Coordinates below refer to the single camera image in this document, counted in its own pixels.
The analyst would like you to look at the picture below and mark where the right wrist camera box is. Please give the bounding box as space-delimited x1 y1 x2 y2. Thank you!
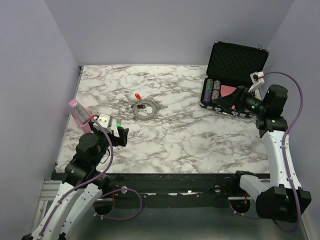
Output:
248 71 265 93

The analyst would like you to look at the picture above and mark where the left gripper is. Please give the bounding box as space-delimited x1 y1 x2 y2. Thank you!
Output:
89 121 129 166

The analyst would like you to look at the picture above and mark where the black key fob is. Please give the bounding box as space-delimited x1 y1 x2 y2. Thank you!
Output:
136 104 146 109

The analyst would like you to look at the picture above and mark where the pink playing card deck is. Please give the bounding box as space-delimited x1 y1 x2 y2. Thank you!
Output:
219 85 237 98

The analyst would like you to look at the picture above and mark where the pink metronome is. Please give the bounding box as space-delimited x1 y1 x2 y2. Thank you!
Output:
68 99 95 134

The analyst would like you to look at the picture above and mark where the metal key ring disc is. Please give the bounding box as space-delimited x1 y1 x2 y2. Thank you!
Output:
131 99 161 122

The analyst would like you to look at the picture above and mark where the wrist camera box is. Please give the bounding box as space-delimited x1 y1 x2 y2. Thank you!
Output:
97 113 114 130
248 71 265 93

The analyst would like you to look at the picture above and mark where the red key tag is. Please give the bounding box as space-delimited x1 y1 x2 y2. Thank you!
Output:
135 93 142 100

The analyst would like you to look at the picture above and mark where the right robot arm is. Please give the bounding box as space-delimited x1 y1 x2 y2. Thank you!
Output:
212 84 312 223

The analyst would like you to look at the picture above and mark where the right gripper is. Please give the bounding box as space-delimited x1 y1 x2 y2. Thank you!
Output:
215 85 268 116

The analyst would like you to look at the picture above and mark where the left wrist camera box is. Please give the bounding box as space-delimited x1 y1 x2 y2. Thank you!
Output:
97 113 114 130

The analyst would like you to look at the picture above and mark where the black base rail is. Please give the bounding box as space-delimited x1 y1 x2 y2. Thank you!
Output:
96 173 249 209

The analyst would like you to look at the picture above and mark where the black poker chip case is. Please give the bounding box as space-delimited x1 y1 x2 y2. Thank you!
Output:
199 41 269 119

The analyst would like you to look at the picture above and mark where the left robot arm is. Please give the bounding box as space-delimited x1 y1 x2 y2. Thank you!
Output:
23 125 129 240

